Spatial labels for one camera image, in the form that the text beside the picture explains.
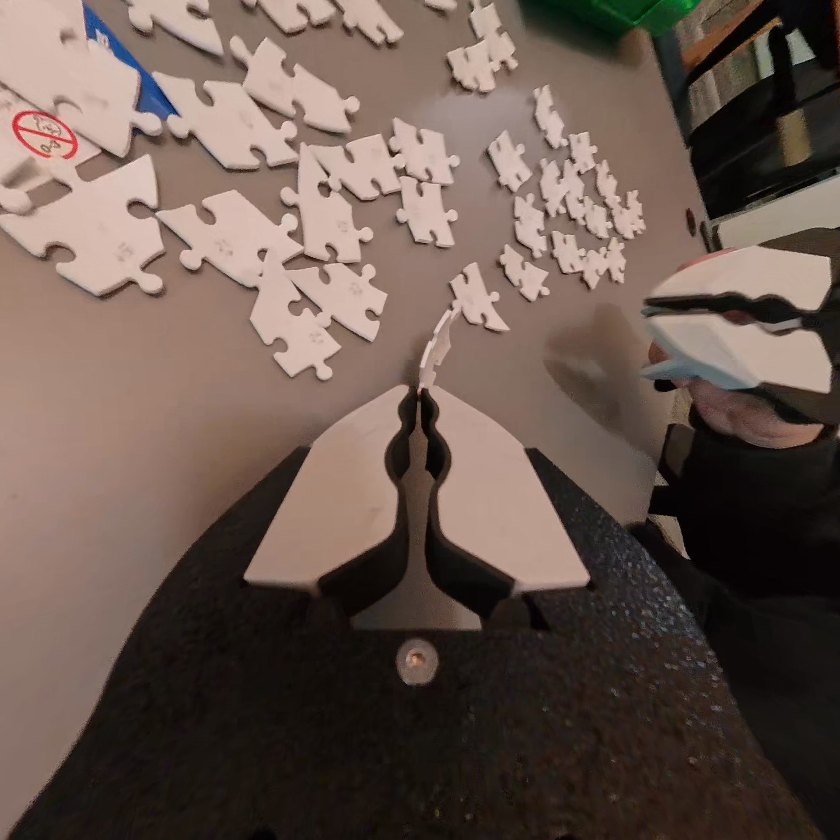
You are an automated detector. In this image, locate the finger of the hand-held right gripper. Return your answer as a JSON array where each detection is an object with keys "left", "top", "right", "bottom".
[
  {"left": 640, "top": 307, "right": 836, "bottom": 395},
  {"left": 643, "top": 244, "right": 836, "bottom": 317}
]

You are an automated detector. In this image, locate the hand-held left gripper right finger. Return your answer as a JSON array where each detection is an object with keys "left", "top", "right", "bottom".
[{"left": 419, "top": 386, "right": 592, "bottom": 619}]

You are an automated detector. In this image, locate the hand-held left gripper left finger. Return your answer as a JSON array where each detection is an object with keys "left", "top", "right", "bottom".
[{"left": 243, "top": 385, "right": 420, "bottom": 599}]

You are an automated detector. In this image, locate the cream smiling puzzle piece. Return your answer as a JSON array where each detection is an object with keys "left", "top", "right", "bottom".
[{"left": 419, "top": 302, "right": 463, "bottom": 391}]

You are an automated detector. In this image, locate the scatter of white puzzle pieces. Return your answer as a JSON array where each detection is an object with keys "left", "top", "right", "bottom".
[{"left": 0, "top": 0, "right": 647, "bottom": 382}]

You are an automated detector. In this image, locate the person's right forearm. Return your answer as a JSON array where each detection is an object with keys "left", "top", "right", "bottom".
[{"left": 646, "top": 420, "right": 840, "bottom": 598}]

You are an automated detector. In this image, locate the person's right hand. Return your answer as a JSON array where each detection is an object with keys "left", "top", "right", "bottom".
[{"left": 642, "top": 341, "right": 829, "bottom": 452}]

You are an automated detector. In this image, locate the green plastic bin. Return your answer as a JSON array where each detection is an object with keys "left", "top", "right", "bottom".
[{"left": 518, "top": 0, "right": 700, "bottom": 35}]

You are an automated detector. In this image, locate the person's black hoodie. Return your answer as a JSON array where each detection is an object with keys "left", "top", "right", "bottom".
[{"left": 696, "top": 577, "right": 840, "bottom": 840}]

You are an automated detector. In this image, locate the white folded leaflet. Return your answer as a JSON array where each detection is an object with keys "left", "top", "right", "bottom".
[{"left": 0, "top": 0, "right": 178, "bottom": 191}]

